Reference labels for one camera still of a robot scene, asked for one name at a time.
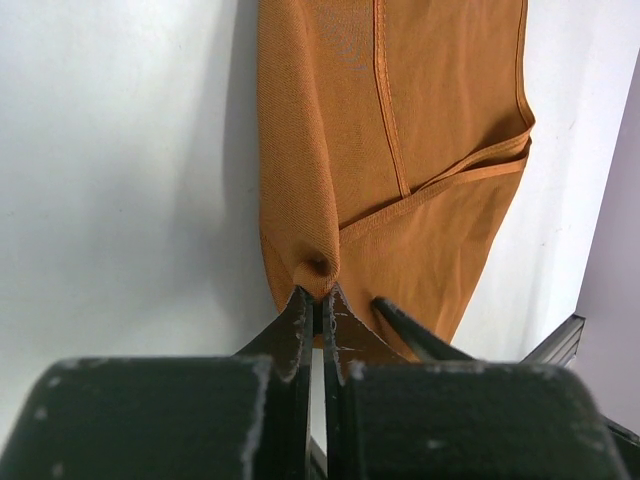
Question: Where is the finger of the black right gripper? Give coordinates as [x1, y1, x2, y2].
[372, 297, 474, 362]

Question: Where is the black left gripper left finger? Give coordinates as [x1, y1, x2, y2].
[1, 288, 313, 479]

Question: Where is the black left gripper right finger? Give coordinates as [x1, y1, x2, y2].
[322, 288, 630, 479]

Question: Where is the orange cloth napkin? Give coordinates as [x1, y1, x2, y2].
[257, 1, 535, 360]

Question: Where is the aluminium frame rail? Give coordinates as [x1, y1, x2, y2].
[522, 314, 586, 367]

